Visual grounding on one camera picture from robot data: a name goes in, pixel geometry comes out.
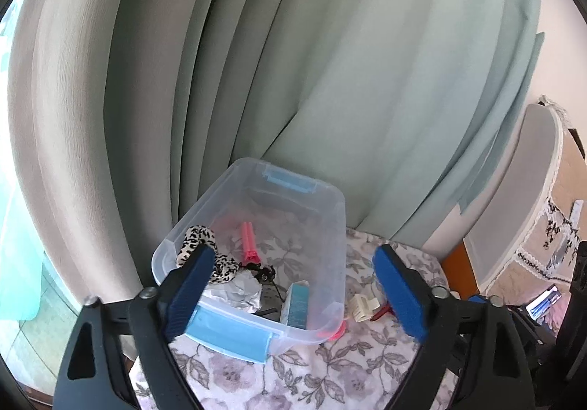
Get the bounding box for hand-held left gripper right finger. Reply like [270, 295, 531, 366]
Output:
[372, 244, 536, 410]

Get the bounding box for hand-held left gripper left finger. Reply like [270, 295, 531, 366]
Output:
[52, 245, 217, 410]

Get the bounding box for cream hair claw clip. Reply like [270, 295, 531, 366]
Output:
[351, 293, 381, 323]

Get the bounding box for leopard print scrunchie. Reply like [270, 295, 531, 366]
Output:
[176, 226, 239, 285]

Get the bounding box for pink bangle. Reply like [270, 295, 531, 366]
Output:
[316, 321, 347, 342]

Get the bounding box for black headband with clover charm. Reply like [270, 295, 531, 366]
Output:
[251, 264, 285, 318]

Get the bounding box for clear plastic container blue latches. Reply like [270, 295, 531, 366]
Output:
[151, 157, 347, 365]

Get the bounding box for small teal box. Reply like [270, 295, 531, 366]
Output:
[280, 281, 311, 329]

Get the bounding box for pink cloth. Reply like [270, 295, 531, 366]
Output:
[550, 300, 572, 333]

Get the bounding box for smartphone with lit screen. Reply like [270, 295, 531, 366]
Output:
[526, 285, 562, 319]

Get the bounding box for crumpled white paper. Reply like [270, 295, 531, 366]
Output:
[202, 270, 263, 314]

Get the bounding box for pink hair clip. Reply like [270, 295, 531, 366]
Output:
[239, 221, 261, 265]

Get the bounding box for grey padded headboard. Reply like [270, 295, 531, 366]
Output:
[463, 103, 562, 296]

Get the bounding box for floral fleece blanket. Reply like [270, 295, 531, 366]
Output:
[128, 227, 452, 410]

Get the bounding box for teal glass panel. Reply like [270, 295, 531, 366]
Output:
[0, 249, 43, 335]

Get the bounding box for pale green curtain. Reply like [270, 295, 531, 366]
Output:
[7, 0, 544, 296]

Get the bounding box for orange wooden bed frame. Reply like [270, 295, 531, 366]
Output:
[442, 242, 480, 301]

